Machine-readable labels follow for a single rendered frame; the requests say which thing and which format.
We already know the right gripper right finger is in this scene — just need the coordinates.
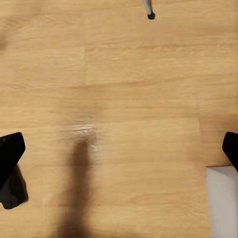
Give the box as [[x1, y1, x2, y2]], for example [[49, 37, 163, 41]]
[[222, 132, 238, 172]]

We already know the camera tripod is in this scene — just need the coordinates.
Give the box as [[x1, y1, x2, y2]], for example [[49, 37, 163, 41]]
[[142, 0, 155, 19]]

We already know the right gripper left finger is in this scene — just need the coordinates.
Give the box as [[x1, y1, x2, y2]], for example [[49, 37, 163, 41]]
[[0, 132, 25, 191]]

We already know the digital camera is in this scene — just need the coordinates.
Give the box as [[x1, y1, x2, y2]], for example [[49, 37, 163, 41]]
[[0, 166, 26, 210]]

